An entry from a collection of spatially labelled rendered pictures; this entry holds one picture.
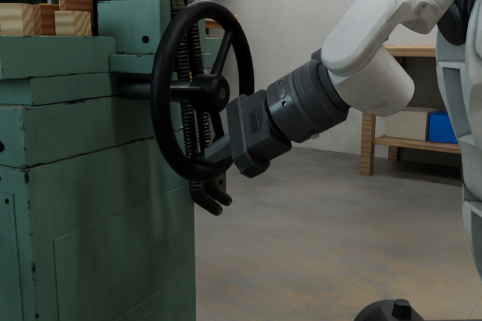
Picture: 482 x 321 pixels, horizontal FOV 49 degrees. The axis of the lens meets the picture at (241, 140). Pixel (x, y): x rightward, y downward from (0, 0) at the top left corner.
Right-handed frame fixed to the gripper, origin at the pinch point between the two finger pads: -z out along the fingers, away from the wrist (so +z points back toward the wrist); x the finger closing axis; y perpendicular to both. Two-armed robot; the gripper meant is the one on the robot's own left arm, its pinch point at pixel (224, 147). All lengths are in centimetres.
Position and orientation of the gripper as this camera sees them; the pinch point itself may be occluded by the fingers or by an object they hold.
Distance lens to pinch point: 75.8
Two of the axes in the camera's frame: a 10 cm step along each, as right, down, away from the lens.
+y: -6.4, -3.6, -6.8
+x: -1.1, -8.3, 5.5
